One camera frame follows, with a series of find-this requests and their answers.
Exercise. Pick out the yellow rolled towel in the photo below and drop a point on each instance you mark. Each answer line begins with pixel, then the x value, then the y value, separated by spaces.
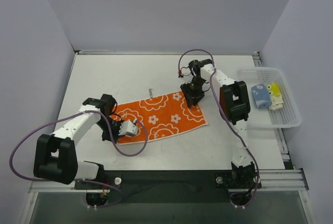
pixel 275 95

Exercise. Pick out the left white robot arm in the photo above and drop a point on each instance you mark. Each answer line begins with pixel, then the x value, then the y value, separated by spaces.
pixel 55 156

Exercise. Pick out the white plastic basket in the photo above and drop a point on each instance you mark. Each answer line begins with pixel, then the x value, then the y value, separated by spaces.
pixel 286 117

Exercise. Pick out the blue rolled towel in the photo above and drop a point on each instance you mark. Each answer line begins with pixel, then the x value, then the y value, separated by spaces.
pixel 261 96

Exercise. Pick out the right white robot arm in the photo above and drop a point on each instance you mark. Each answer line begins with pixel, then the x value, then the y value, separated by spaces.
pixel 234 107

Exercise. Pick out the aluminium back rail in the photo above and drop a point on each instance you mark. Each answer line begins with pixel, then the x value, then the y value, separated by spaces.
pixel 108 52

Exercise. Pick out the orange flower pattern towel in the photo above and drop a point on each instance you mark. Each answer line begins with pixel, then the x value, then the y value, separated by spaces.
pixel 163 116

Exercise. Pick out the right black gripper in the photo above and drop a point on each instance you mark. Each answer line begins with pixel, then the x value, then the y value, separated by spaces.
pixel 193 94

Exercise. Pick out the aluminium front rail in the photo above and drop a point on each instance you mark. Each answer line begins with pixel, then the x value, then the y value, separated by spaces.
pixel 271 180

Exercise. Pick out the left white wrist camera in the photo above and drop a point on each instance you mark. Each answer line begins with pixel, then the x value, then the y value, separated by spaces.
pixel 128 128

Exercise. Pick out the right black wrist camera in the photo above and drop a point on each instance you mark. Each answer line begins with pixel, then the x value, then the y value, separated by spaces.
pixel 194 67

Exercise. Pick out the aluminium rail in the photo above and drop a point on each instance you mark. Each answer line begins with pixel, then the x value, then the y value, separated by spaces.
pixel 271 180
pixel 108 52

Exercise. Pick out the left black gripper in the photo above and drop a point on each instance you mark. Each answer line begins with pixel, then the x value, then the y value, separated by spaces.
pixel 110 131

